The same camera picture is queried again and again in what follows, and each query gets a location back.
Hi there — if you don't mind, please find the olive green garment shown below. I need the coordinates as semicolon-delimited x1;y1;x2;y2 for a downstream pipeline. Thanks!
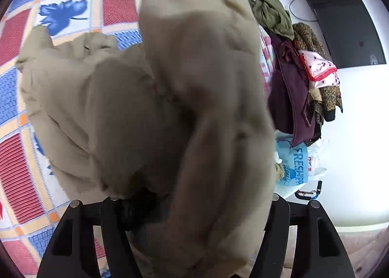
248;0;295;40

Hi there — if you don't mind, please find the patchwork printed blanket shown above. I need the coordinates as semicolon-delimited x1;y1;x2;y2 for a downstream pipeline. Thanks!
0;0;274;278

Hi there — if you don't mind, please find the thin black cable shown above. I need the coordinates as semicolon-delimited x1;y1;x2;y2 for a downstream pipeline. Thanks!
289;0;318;22

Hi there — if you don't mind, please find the brown floral garment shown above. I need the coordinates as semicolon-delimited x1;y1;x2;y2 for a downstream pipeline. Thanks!
292;22;344;122

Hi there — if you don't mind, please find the beige puffer jacket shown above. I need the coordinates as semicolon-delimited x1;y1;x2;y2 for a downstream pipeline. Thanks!
15;0;277;278

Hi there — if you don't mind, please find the white plastic bag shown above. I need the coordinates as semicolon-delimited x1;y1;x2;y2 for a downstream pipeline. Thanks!
304;138;330;181

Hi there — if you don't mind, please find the black and blue clamp tool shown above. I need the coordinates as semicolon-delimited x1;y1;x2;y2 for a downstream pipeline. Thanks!
295;180;323;201

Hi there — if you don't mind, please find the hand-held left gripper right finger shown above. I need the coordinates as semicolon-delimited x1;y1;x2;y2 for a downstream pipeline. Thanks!
243;194;356;278

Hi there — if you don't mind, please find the light blue plastic bag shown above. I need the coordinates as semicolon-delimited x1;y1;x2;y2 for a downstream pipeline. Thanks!
275;138;310;187

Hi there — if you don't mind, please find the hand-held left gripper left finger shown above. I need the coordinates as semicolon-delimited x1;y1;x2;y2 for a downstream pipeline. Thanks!
36;195;171;278

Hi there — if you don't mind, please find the dark purple garment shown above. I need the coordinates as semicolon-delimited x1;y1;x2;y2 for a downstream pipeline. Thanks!
267;30;323;148

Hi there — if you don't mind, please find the black wall television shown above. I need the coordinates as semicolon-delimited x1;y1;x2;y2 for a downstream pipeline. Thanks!
286;0;386;69

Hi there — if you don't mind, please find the pink scarf with red trim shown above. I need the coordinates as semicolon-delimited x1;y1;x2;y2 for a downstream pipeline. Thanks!
297;49;340;90

